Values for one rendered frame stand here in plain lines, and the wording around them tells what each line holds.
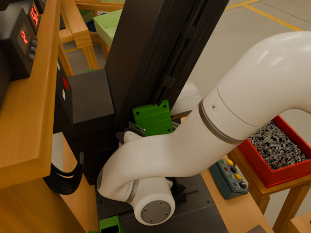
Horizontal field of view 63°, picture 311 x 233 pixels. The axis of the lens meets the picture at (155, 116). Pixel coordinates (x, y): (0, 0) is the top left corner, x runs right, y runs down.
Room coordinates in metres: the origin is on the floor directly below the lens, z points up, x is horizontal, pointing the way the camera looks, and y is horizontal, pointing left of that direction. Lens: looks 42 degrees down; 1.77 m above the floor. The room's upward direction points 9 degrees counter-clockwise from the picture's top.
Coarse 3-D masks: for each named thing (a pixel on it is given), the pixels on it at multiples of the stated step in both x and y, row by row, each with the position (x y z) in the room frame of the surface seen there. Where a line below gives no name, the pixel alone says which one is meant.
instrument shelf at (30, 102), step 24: (48, 0) 0.86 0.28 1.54; (48, 24) 0.65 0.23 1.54; (48, 48) 0.51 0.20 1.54; (48, 72) 0.42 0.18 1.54; (24, 96) 0.35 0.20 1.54; (48, 96) 0.35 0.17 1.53; (0, 120) 0.29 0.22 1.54; (24, 120) 0.28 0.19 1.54; (48, 120) 0.30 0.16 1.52; (0, 144) 0.24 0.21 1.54; (24, 144) 0.24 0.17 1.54; (48, 144) 0.25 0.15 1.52; (0, 168) 0.20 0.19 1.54; (24, 168) 0.21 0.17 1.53; (48, 168) 0.21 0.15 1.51
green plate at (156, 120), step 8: (168, 104) 0.61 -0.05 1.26; (136, 112) 0.59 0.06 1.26; (144, 112) 0.59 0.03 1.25; (152, 112) 0.59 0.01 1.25; (160, 112) 0.60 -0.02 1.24; (168, 112) 0.60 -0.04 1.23; (136, 120) 0.58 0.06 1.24; (144, 120) 0.59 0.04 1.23; (152, 120) 0.59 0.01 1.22; (160, 120) 0.59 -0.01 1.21; (168, 120) 0.59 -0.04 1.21; (144, 128) 0.58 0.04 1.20; (152, 128) 0.58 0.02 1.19; (160, 128) 0.58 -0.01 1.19; (168, 128) 0.58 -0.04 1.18; (144, 136) 0.57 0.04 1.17
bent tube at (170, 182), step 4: (132, 124) 0.56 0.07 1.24; (136, 124) 0.58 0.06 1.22; (132, 128) 0.54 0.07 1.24; (136, 128) 0.57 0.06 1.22; (140, 128) 0.56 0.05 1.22; (136, 132) 0.54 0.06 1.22; (140, 132) 0.54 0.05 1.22; (144, 132) 0.55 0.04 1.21; (168, 180) 0.51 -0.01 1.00; (168, 184) 0.49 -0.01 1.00; (172, 184) 0.49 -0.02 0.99
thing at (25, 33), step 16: (0, 0) 0.72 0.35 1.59; (16, 0) 0.73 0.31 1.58; (0, 16) 0.52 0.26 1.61; (16, 16) 0.50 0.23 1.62; (0, 32) 0.43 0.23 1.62; (16, 32) 0.44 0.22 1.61; (32, 32) 0.54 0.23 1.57; (16, 48) 0.41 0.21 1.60; (32, 48) 0.48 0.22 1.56; (16, 64) 0.40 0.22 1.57; (32, 64) 0.45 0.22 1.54
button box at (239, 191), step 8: (224, 160) 0.60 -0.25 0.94; (216, 168) 0.57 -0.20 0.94; (216, 176) 0.54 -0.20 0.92; (224, 176) 0.52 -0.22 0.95; (232, 176) 0.52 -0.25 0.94; (224, 184) 0.50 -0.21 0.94; (232, 184) 0.48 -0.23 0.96; (224, 192) 0.47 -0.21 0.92; (232, 192) 0.46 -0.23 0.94; (240, 192) 0.46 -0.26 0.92
